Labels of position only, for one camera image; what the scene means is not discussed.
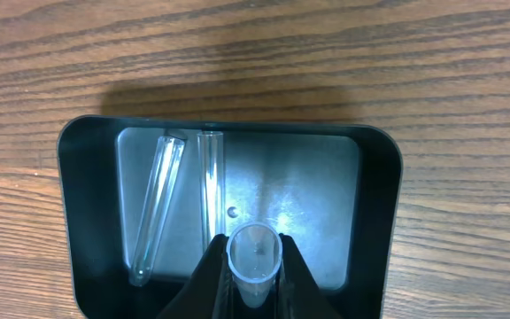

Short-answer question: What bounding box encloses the black tray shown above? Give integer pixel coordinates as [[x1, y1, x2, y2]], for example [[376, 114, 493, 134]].
[[56, 113, 405, 319]]

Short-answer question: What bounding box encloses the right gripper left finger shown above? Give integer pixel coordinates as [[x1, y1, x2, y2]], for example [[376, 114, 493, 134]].
[[156, 233, 235, 319]]

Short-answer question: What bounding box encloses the clear test tube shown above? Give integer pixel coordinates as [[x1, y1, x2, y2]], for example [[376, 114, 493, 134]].
[[127, 134, 188, 288], [196, 129, 227, 253], [225, 221, 284, 310]]

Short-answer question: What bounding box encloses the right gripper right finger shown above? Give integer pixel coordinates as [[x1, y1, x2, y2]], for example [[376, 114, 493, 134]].
[[275, 233, 343, 319]]

